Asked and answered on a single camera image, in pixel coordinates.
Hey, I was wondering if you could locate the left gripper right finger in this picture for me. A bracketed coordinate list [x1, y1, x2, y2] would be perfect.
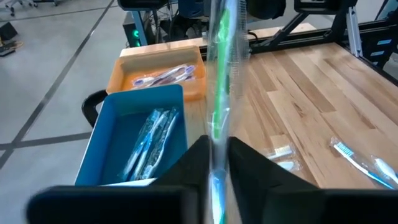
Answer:
[228, 136, 326, 224]

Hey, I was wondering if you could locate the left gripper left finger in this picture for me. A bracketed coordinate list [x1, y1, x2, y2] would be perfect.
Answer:
[152, 135, 211, 224]

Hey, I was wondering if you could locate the green packaged toothbrush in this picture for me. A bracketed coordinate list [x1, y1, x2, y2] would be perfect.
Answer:
[264, 142, 295, 162]

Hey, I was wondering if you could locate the green white toothbrush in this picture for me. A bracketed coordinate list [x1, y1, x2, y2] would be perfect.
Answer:
[206, 0, 249, 224]

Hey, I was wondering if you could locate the white perforated basket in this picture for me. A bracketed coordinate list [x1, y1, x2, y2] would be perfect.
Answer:
[99, 177, 158, 187]

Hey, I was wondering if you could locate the blue plastic bin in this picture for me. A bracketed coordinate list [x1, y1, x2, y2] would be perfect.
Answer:
[74, 83, 189, 187]

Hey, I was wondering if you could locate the orange plastic bin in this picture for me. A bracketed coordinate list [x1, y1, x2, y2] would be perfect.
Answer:
[106, 45, 208, 102]

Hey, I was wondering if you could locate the black computer tower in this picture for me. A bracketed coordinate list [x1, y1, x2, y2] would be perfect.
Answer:
[123, 12, 141, 48]

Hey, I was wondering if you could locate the grey office chair base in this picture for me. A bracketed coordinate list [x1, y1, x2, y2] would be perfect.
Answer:
[4, 0, 37, 17]

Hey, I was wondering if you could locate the black clamp handle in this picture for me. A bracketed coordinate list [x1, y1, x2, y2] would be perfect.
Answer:
[81, 89, 108, 128]

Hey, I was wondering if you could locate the blue-grey metal table frame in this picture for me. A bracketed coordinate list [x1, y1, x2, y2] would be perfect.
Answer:
[118, 0, 170, 47]

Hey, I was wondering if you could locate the white rail bracket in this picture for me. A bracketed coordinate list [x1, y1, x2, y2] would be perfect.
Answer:
[345, 6, 364, 58]

